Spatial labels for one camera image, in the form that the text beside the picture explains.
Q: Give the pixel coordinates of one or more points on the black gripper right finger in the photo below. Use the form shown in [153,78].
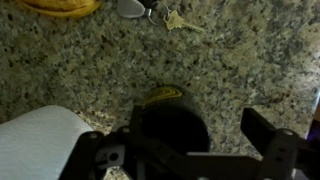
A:
[255,125]

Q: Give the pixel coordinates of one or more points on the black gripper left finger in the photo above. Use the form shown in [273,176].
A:
[136,116]

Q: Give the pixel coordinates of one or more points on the black mug with yellow logo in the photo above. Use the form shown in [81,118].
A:
[176,130]

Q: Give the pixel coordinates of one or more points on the brass key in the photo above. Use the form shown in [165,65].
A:
[175,21]

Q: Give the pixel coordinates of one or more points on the white paper towel roll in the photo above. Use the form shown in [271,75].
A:
[36,143]

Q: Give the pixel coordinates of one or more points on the yellow banana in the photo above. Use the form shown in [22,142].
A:
[63,6]

